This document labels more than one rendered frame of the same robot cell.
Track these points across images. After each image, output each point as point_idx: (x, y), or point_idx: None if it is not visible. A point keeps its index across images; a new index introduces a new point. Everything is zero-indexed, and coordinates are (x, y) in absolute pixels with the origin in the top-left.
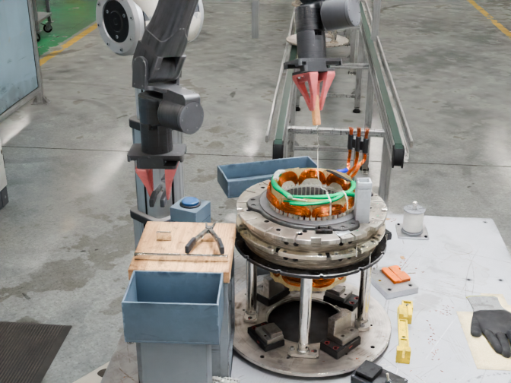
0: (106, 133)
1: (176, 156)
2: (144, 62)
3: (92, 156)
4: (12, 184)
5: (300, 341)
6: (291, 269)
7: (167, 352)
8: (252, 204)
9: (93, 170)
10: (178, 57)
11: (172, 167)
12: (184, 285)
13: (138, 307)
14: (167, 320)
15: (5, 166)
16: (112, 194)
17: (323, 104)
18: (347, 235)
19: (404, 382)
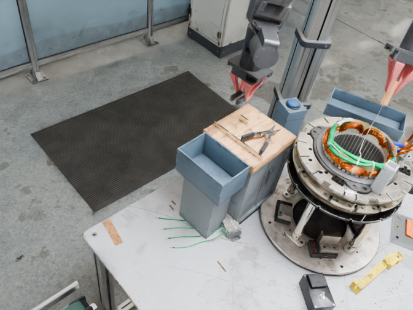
0: (363, 17)
1: (254, 77)
2: (255, 0)
3: (343, 28)
4: (287, 25)
5: (294, 231)
6: (304, 189)
7: (195, 189)
8: (314, 131)
9: (337, 38)
10: (283, 6)
11: (250, 83)
12: (227, 158)
13: (184, 157)
14: (196, 174)
15: (292, 13)
16: (335, 59)
17: (397, 91)
18: (350, 194)
19: (331, 305)
